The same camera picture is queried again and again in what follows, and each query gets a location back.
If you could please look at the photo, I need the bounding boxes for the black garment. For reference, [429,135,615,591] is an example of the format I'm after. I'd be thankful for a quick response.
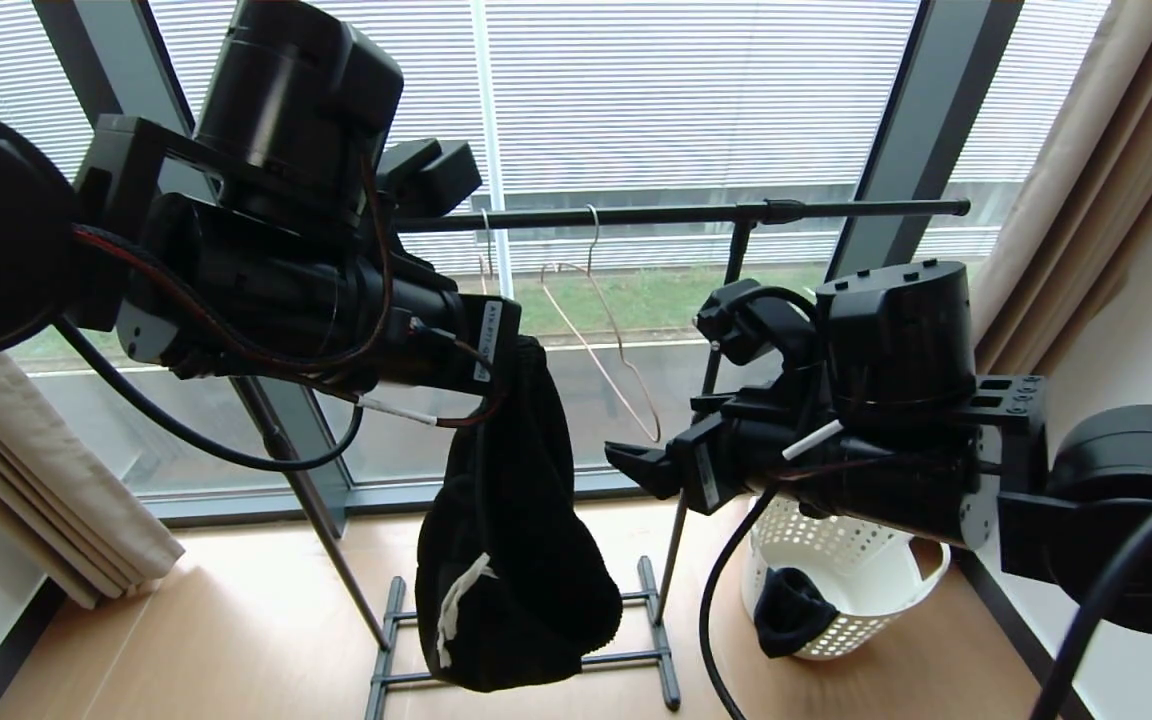
[753,567,840,659]

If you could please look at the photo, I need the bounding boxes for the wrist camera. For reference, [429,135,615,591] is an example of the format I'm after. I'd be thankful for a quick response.
[376,140,484,220]
[694,278,823,369]

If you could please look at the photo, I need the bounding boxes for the black clothes rack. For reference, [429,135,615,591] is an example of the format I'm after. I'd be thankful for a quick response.
[231,198,972,720]

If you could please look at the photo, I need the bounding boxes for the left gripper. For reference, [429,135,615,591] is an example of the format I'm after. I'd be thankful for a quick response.
[116,195,523,397]

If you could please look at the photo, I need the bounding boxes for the beige curtain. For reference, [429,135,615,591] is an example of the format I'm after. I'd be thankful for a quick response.
[966,0,1152,379]
[0,355,185,610]

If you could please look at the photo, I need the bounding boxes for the pink clothes hanger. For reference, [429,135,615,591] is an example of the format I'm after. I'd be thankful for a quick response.
[539,205,663,445]
[479,208,499,293]

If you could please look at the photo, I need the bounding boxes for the black shorts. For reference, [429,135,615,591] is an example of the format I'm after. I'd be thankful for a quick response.
[414,335,625,694]

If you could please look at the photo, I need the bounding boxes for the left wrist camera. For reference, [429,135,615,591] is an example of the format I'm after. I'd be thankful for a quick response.
[376,140,484,220]

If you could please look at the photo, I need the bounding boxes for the white laundry basket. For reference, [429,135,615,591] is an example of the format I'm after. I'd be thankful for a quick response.
[741,495,952,662]

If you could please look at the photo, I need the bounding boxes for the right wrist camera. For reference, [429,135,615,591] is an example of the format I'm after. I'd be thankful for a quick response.
[694,278,823,369]

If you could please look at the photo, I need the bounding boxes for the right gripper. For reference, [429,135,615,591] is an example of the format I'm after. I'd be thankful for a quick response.
[604,400,1000,551]

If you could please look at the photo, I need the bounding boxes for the window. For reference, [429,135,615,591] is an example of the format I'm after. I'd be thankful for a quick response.
[0,0,1112,523]

